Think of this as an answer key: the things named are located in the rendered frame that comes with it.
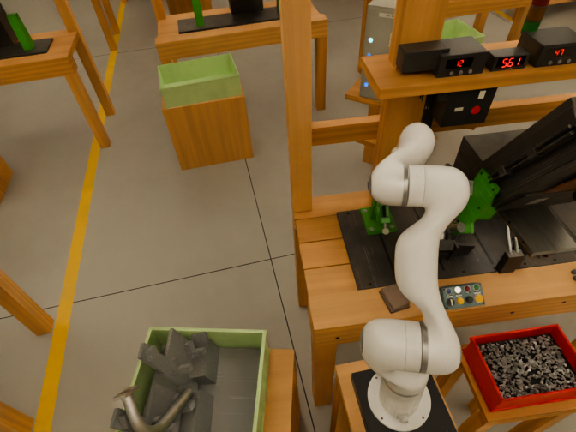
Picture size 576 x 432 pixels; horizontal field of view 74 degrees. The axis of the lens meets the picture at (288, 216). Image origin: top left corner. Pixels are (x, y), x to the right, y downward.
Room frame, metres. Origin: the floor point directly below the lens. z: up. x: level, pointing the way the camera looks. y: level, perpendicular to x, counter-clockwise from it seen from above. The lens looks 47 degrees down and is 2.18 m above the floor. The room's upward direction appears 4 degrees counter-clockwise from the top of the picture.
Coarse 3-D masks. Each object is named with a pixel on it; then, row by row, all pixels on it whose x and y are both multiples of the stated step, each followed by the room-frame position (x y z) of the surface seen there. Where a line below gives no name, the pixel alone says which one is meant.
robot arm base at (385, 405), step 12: (372, 384) 0.42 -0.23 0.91; (384, 384) 0.37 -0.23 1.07; (372, 396) 0.39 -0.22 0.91; (384, 396) 0.36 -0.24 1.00; (396, 396) 0.33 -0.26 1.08; (420, 396) 0.33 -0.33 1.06; (372, 408) 0.35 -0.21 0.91; (384, 408) 0.35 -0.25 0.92; (396, 408) 0.32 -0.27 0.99; (408, 408) 0.32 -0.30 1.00; (420, 408) 0.34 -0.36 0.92; (384, 420) 0.31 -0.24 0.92; (396, 420) 0.31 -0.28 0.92; (408, 420) 0.31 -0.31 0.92; (420, 420) 0.31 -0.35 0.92
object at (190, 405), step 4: (176, 396) 0.41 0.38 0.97; (172, 400) 0.40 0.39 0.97; (192, 400) 0.40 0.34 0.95; (172, 404) 0.39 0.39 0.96; (188, 404) 0.39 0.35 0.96; (192, 404) 0.39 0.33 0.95; (184, 408) 0.38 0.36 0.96; (188, 408) 0.38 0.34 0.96; (192, 408) 0.38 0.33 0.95; (180, 412) 0.37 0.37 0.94; (160, 416) 0.34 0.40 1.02; (156, 420) 0.33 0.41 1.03; (152, 424) 0.32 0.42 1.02; (172, 424) 0.32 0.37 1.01; (176, 424) 0.32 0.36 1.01; (168, 428) 0.31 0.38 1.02; (172, 428) 0.31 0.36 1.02; (176, 428) 0.31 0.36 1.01
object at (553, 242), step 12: (504, 216) 0.91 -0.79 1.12; (516, 216) 0.89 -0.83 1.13; (528, 216) 0.89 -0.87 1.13; (540, 216) 0.89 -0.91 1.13; (552, 216) 0.88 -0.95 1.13; (516, 228) 0.84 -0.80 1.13; (528, 228) 0.83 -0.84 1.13; (540, 228) 0.83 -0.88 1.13; (552, 228) 0.83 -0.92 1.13; (528, 240) 0.78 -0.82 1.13; (540, 240) 0.78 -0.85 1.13; (552, 240) 0.78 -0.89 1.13; (564, 240) 0.77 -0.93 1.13; (528, 252) 0.75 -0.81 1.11; (540, 252) 0.73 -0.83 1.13; (552, 252) 0.73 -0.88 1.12
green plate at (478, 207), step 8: (480, 176) 1.00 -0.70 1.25; (488, 176) 0.97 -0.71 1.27; (480, 184) 0.97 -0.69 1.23; (488, 184) 0.94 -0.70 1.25; (496, 184) 0.92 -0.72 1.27; (472, 192) 0.98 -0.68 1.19; (480, 192) 0.95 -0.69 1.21; (488, 192) 0.92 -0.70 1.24; (496, 192) 0.90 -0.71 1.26; (472, 200) 0.96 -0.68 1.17; (480, 200) 0.93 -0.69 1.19; (488, 200) 0.90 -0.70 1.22; (464, 208) 0.96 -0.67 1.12; (472, 208) 0.93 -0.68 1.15; (480, 208) 0.90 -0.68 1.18; (488, 208) 0.91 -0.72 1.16; (464, 216) 0.94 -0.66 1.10; (472, 216) 0.91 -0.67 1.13; (480, 216) 0.91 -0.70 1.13; (488, 216) 0.91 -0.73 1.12
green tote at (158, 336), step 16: (160, 336) 0.64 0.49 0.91; (208, 336) 0.62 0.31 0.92; (224, 336) 0.62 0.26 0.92; (240, 336) 0.61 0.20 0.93; (256, 336) 0.60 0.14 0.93; (144, 368) 0.52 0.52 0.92; (144, 384) 0.48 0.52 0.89; (144, 400) 0.44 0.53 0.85; (256, 400) 0.38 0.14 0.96; (256, 416) 0.34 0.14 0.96
